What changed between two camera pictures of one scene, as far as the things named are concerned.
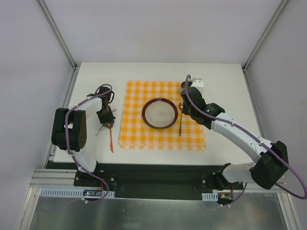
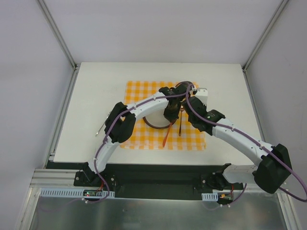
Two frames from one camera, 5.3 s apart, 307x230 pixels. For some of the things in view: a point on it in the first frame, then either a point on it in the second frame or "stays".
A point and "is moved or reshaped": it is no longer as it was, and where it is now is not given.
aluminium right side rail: [253, 101] stays
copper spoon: [181, 106] stays
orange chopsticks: [111, 143] is moved or reshaped
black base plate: [151, 180] stays
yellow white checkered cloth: [186, 133] stays
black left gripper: [106, 119] -> [170, 112]
